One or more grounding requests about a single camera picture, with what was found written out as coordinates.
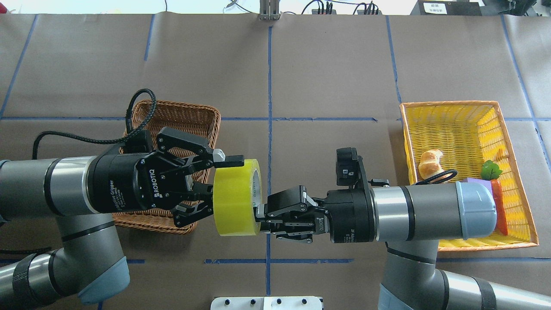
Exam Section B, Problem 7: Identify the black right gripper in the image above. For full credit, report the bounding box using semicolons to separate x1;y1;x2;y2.
254;185;375;244

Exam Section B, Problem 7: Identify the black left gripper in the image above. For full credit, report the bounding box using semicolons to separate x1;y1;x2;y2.
88;127;245;227

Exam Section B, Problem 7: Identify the yellow tape roll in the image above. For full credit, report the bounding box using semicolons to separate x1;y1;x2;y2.
213;159;262;237

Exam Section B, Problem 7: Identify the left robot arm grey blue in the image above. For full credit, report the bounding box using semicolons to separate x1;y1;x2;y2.
0;127;244;310

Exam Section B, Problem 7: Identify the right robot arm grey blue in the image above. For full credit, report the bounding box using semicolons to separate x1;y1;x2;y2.
253;180;550;310

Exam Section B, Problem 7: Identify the brown wicker basket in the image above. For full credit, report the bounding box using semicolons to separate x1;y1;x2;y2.
113;100;222;234

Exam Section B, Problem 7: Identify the yellow plastic woven basket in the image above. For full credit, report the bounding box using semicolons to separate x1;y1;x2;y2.
400;101;539;252

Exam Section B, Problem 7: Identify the toy croissant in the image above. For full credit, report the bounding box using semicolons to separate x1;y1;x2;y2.
418;149;443;179

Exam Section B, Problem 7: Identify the purple foam cube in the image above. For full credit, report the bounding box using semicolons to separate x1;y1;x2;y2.
461;178;493;194

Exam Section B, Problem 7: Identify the toy carrot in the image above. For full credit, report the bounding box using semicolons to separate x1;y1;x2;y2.
480;160;508;236

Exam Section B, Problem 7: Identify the black box white label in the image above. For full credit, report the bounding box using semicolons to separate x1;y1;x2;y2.
410;0;482;16

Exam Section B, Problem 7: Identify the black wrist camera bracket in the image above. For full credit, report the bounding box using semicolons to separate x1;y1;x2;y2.
119;129;154;154

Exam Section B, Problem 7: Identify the white camera pole base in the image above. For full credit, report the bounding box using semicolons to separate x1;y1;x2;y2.
210;296;324;310

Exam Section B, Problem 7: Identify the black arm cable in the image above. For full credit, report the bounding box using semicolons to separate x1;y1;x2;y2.
32;88;157;161
414;170;458;186

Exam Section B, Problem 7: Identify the aluminium frame post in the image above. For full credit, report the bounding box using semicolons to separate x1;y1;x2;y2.
258;0;281;20

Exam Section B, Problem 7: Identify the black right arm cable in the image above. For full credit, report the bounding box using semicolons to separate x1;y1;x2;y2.
414;170;458;186

